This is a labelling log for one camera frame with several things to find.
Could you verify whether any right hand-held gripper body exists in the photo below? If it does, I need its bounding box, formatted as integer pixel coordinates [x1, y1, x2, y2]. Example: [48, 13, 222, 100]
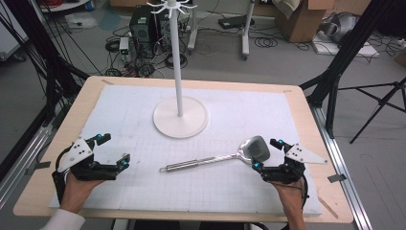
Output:
[261, 142, 328, 185]

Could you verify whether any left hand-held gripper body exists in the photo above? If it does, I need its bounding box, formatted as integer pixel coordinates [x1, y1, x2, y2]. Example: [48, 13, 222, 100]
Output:
[52, 137, 121, 182]

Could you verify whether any metal ladle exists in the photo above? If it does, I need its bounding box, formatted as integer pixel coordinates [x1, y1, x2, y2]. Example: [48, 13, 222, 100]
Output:
[159, 135, 272, 173]

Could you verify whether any white hook stand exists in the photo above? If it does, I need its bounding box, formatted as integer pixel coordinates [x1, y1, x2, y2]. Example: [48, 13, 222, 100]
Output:
[147, 0, 210, 140]

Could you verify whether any person's right hand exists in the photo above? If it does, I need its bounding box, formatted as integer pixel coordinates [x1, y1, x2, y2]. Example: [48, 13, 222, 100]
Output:
[271, 176, 307, 211]

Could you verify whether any person's left hand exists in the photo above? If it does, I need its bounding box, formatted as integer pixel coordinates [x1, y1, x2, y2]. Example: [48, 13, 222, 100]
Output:
[59, 173, 106, 215]

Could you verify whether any grey tape piece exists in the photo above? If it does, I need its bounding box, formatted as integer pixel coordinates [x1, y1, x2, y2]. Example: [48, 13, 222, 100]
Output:
[327, 173, 348, 184]
[24, 160, 52, 175]

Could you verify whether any white grid mat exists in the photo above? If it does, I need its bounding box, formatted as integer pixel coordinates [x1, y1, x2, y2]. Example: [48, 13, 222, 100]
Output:
[49, 84, 324, 216]

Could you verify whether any black tripod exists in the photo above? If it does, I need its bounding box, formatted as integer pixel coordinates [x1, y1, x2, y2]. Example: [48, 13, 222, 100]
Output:
[337, 76, 406, 145]

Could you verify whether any white power adapter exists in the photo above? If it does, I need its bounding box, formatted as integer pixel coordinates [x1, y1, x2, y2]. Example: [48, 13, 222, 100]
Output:
[119, 36, 130, 56]

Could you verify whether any black computer tower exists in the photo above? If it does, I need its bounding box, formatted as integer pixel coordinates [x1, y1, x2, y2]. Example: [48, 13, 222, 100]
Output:
[128, 4, 161, 59]

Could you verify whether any white flat board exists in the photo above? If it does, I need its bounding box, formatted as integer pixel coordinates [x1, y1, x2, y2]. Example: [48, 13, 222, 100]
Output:
[311, 34, 381, 58]

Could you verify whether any large cardboard box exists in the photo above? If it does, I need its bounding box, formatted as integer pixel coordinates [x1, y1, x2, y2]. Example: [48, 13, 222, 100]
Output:
[275, 0, 336, 44]

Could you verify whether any black flat device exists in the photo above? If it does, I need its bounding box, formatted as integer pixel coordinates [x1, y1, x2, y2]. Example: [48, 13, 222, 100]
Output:
[217, 14, 256, 31]

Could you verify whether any grey plastic device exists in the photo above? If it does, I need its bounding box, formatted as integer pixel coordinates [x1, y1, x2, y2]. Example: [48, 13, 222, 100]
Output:
[319, 11, 359, 44]

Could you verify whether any beige cloth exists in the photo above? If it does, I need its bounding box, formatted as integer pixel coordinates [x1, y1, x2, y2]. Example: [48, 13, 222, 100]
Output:
[272, 0, 303, 20]

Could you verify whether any white round table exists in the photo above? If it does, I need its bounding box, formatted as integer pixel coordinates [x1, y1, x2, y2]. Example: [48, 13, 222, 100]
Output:
[38, 0, 91, 13]

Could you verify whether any right hand-held gripper cable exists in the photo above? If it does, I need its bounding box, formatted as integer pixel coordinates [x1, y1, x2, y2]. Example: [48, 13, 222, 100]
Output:
[298, 175, 310, 209]

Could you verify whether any aluminium rail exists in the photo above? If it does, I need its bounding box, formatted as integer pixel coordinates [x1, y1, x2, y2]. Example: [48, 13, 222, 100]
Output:
[0, 124, 55, 210]
[310, 104, 373, 230]

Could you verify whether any coiled black cable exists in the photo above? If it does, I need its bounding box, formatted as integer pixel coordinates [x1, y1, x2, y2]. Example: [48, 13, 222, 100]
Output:
[254, 36, 280, 49]

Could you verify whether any black frame post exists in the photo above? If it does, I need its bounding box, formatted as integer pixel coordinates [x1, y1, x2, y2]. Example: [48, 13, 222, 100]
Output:
[3, 0, 91, 127]
[299, 0, 396, 139]

